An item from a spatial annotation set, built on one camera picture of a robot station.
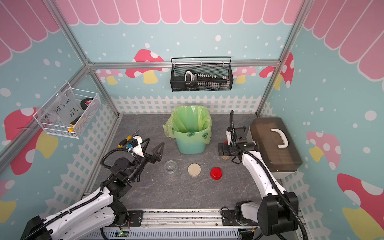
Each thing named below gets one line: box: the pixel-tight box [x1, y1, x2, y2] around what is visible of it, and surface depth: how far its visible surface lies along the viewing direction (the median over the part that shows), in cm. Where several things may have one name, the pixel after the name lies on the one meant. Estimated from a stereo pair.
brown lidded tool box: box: [247, 117, 303, 179], surface depth 83 cm
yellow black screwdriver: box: [118, 129, 140, 148], surface depth 105 cm
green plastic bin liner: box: [163, 105, 212, 144], surface depth 91 cm
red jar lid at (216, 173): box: [210, 167, 223, 181], surface depth 89 cm
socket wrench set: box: [184, 70, 230, 90], surface depth 91 cm
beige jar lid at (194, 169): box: [187, 163, 202, 177], surface depth 92 cm
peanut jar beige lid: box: [164, 160, 178, 176], surface depth 91 cm
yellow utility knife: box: [67, 115, 82, 133], surface depth 65 cm
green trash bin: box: [176, 138, 206, 155], surface depth 96 cm
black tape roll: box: [80, 97, 94, 110], surface depth 81 cm
